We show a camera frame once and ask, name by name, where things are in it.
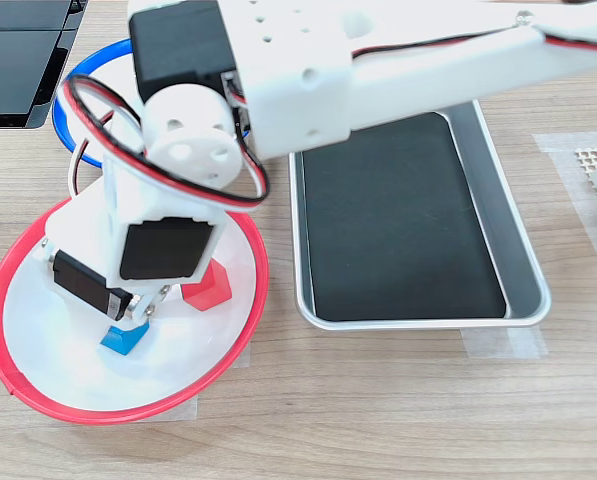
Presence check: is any red cube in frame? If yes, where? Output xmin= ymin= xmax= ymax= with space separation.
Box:
xmin=181 ymin=259 xmax=233 ymax=312

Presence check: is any translucent tape sheet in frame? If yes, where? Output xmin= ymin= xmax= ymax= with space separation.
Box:
xmin=532 ymin=131 xmax=597 ymax=294

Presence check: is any black flat electronic device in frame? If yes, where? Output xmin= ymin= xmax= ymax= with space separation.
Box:
xmin=0 ymin=0 xmax=90 ymax=130

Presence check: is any red-rimmed white plate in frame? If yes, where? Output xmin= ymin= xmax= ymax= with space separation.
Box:
xmin=0 ymin=194 xmax=270 ymax=426

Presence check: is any blue-rimmed white plate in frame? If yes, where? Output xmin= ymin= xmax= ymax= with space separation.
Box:
xmin=51 ymin=38 xmax=144 ymax=171

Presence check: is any pale perforated plate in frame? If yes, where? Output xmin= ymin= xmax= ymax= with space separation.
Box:
xmin=575 ymin=144 xmax=597 ymax=235

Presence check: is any blue cube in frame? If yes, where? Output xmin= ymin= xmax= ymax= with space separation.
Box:
xmin=98 ymin=319 xmax=152 ymax=357

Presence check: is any steel tray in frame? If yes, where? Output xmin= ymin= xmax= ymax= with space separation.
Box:
xmin=287 ymin=98 xmax=553 ymax=332

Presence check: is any black mat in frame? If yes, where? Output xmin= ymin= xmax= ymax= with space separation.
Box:
xmin=300 ymin=111 xmax=508 ymax=323

